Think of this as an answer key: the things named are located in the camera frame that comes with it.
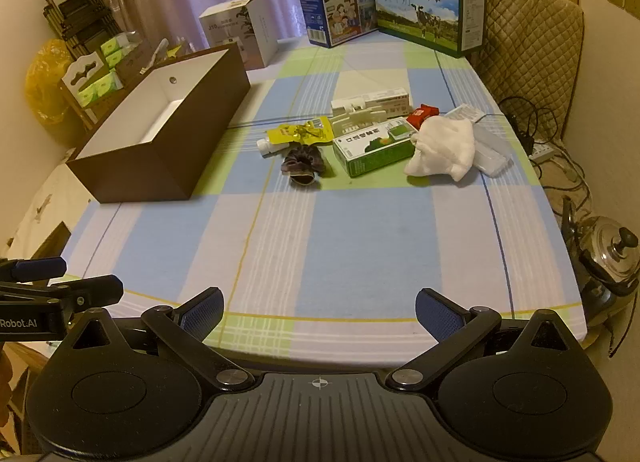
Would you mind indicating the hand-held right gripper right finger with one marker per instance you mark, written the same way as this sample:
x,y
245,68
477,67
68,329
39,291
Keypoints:
x,y
440,314

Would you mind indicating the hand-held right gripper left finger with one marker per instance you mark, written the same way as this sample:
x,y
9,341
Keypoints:
x,y
202,314

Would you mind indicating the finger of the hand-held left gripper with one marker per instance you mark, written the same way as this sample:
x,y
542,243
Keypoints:
x,y
85,292
35,269

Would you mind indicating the brown storage box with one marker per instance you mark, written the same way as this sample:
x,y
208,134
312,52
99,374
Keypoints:
x,y
130,177

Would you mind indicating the large white cream tube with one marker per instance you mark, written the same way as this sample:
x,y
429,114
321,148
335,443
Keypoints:
x,y
492,155

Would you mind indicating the green medicine box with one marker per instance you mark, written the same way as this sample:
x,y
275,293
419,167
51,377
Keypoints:
x,y
370,152

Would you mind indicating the yellow snack packet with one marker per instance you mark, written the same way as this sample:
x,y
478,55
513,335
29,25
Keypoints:
x,y
287,133

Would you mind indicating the white plastic blister pack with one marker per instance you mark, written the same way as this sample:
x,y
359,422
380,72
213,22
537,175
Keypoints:
x,y
355,121

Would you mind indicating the long white medicine box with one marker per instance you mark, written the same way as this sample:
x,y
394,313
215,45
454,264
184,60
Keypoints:
x,y
380,98

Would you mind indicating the white side cabinet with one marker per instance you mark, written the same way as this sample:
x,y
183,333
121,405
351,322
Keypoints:
x,y
40,212

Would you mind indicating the white cloth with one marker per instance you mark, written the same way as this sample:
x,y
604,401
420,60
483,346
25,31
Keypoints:
x,y
442,147

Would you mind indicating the stainless steel kettle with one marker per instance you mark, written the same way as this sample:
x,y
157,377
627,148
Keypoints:
x,y
605,252

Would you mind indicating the small white tube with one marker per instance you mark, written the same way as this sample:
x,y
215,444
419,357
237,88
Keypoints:
x,y
265,147

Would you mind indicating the dark hair scrunchie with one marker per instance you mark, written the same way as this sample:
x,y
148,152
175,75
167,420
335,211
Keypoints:
x,y
302,165

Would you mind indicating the yellow plastic bag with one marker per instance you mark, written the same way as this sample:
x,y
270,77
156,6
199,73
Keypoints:
x,y
45,87

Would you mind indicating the white power strip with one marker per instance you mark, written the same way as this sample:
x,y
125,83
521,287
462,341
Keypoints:
x,y
542,151

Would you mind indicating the green tissue packet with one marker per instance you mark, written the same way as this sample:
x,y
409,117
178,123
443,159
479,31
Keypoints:
x,y
100,87
111,51

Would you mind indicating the red snack packet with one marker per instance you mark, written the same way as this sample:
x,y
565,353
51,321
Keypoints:
x,y
420,116

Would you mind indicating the black plug adapter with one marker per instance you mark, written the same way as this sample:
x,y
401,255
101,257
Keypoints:
x,y
525,133

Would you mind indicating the box of tissue packs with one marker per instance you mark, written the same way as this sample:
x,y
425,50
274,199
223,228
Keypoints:
x,y
80,70

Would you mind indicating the wooden organizer box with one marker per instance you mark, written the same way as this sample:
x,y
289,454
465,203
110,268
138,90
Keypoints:
x,y
135,60

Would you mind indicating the black folding rack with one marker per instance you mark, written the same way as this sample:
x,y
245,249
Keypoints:
x,y
75,7

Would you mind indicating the white open carton box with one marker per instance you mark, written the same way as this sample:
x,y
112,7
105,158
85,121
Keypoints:
x,y
260,37

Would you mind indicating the quilted beige chair cover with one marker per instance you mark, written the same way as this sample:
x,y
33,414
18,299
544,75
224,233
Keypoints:
x,y
530,42

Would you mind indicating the green milk carton box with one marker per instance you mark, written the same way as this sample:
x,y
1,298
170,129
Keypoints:
x,y
425,17

